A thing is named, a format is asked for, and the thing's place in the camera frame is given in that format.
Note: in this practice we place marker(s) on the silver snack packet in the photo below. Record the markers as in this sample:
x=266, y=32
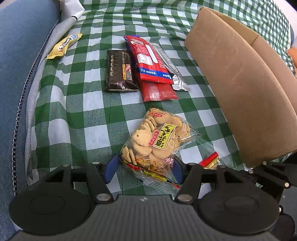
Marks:
x=179, y=82

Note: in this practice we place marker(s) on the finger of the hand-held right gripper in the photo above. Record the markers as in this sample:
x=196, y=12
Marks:
x=271, y=173

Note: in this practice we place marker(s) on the yellow snack packet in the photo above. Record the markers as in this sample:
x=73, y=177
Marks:
x=61, y=47

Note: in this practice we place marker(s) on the red snack packet blue stripe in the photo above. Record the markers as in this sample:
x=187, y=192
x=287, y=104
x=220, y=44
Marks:
x=146, y=62

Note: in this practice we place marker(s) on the white paper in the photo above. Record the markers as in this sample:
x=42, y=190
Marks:
x=70, y=9

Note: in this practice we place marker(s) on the small red gold packet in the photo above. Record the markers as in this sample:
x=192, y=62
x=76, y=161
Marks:
x=210, y=160

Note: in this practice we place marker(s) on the brown cardboard box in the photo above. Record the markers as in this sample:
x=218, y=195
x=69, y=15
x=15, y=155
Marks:
x=243, y=92

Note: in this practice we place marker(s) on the dark brown snack packet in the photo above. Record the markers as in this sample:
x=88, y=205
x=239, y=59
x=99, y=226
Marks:
x=119, y=71

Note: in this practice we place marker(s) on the green white checkered cloth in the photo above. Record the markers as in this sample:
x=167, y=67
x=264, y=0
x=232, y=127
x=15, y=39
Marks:
x=92, y=104

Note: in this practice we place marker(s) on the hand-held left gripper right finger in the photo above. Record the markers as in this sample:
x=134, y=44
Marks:
x=177, y=170

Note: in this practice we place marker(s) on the plain red snack packet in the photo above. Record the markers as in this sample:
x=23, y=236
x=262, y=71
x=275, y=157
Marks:
x=157, y=91

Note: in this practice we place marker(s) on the grey zippered cover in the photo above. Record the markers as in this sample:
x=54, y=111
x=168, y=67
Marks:
x=32, y=92

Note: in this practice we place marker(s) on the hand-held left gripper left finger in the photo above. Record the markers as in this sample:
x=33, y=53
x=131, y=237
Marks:
x=111, y=168

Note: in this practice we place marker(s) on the orange pillow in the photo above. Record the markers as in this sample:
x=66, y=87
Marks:
x=293, y=56

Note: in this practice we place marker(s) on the clear bag of round cookies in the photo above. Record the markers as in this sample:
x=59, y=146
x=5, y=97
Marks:
x=153, y=141

